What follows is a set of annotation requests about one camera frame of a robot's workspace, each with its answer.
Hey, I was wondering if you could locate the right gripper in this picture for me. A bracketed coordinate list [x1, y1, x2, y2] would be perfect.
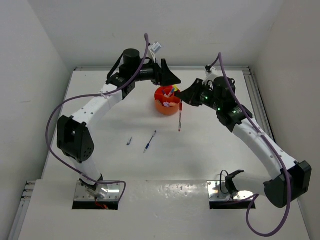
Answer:
[176, 78, 222, 111]

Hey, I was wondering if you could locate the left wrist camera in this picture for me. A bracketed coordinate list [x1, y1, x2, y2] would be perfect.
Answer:
[148, 41, 162, 63]

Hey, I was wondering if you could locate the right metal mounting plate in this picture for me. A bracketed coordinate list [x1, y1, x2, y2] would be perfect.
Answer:
[207, 180, 254, 203]

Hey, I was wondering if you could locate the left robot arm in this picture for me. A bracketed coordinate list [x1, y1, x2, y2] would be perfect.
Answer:
[57, 48, 181, 191]

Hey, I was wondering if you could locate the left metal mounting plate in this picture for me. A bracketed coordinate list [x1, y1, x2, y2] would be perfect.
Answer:
[74, 180, 121, 202]

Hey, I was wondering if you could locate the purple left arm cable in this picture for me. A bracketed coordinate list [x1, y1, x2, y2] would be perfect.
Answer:
[45, 33, 151, 201]

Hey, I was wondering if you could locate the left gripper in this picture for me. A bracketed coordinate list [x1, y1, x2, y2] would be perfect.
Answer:
[131, 57, 181, 87]

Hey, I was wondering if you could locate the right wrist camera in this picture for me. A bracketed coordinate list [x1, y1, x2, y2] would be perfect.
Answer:
[204, 65, 221, 83]

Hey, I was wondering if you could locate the metal mounting plate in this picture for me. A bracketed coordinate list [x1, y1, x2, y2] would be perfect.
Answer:
[74, 180, 121, 202]
[207, 180, 254, 203]

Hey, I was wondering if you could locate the orange round container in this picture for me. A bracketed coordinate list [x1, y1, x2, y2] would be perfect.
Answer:
[154, 85, 182, 116]

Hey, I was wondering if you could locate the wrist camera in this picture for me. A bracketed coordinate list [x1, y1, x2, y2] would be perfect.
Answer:
[204, 65, 221, 83]
[148, 41, 162, 63]

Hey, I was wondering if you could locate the orange highlighter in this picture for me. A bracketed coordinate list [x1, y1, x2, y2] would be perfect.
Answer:
[169, 102, 177, 107]

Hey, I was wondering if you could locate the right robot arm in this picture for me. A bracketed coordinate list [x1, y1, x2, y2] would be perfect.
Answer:
[176, 76, 312, 208]

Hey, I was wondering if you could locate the red pen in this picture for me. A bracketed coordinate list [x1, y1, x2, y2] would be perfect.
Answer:
[178, 100, 183, 132]

